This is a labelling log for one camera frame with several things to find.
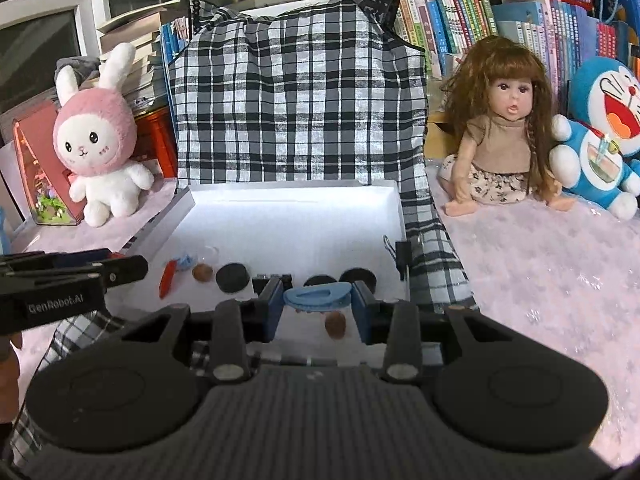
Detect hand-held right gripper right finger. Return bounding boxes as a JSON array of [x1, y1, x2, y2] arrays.
[[350, 280, 520, 383]]

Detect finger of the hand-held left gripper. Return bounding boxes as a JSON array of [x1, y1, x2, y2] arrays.
[[0, 255, 149, 292], [0, 249, 126, 272]]

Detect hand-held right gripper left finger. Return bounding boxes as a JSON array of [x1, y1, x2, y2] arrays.
[[120, 276, 285, 382]]

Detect blue oval plastic piece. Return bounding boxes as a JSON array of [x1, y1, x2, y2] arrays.
[[283, 282, 354, 313]]

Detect white shallow box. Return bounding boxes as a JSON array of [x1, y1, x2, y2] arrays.
[[105, 182, 413, 366]]

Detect person's left hand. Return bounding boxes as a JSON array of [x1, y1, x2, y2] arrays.
[[0, 335, 23, 426]]

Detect small black rectangular block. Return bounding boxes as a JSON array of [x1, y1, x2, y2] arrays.
[[251, 273, 295, 297]]

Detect red carrot-shaped toy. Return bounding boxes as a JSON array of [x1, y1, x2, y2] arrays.
[[159, 259, 180, 298]]

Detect pink triangular miniature house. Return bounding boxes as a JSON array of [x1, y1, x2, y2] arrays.
[[0, 102, 83, 226]]

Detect black binder clip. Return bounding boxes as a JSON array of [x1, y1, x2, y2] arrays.
[[382, 235, 413, 281]]

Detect pink and white rabbit plush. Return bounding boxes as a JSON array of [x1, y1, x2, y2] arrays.
[[52, 42, 156, 228]]

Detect red plastic crate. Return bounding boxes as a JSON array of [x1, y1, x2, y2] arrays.
[[134, 110, 178, 178]]

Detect pink star-print cloth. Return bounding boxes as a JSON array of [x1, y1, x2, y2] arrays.
[[0, 155, 640, 466]]

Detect grey cloth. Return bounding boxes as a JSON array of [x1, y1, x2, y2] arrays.
[[54, 57, 101, 86]]

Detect cardboard box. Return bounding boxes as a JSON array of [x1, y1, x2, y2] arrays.
[[425, 110, 461, 161]]

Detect black and white plaid cloth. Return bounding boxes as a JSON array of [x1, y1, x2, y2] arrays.
[[7, 0, 481, 466]]

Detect stack of books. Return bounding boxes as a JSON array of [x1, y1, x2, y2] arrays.
[[97, 5, 191, 111]]

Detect brown-haired baby doll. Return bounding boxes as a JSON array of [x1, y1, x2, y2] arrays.
[[437, 36, 591, 218]]

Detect blue folders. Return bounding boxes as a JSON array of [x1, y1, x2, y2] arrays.
[[160, 17, 193, 66]]

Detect blue cat plush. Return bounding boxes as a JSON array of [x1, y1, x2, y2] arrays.
[[550, 56, 640, 221]]

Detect row of books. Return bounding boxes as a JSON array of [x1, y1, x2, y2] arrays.
[[400, 0, 640, 111]]

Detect white window frame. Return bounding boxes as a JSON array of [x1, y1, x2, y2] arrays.
[[0, 0, 191, 101]]

